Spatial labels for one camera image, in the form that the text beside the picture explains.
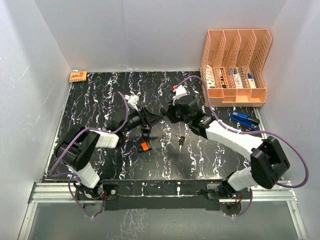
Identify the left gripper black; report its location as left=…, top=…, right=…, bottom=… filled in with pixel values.
left=122, top=106, right=164, bottom=135

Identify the orange black padlock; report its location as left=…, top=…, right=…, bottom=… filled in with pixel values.
left=137, top=141, right=152, bottom=153

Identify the black key bunch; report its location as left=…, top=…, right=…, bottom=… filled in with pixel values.
left=176, top=135, right=186, bottom=151

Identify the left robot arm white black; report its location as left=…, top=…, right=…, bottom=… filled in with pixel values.
left=54, top=107, right=163, bottom=200

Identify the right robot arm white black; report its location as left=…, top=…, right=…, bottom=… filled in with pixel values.
left=160, top=95, right=290, bottom=199

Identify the dark marker in organizer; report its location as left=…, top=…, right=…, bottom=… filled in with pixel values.
left=219, top=68, right=227, bottom=89

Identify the blue stapler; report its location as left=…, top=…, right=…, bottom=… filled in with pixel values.
left=229, top=111, right=260, bottom=130

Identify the white blue box in organizer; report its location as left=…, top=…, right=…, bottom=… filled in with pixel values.
left=230, top=67, right=244, bottom=89

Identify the pink plastic file organizer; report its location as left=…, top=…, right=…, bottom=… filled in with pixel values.
left=200, top=29, right=272, bottom=107

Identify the orange small card box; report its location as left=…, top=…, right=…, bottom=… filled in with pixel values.
left=69, top=71, right=88, bottom=83

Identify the blue red box in organizer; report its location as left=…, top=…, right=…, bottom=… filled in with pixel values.
left=247, top=73, right=257, bottom=89

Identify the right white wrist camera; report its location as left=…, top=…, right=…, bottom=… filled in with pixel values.
left=171, top=85, right=188, bottom=102

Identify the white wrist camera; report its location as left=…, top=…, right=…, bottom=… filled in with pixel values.
left=125, top=94, right=139, bottom=111
left=171, top=85, right=188, bottom=102

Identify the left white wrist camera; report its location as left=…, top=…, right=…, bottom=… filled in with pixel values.
left=125, top=94, right=139, bottom=111

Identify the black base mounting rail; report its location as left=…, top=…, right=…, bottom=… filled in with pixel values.
left=74, top=178, right=253, bottom=212

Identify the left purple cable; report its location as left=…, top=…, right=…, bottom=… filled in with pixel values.
left=48, top=91, right=131, bottom=221

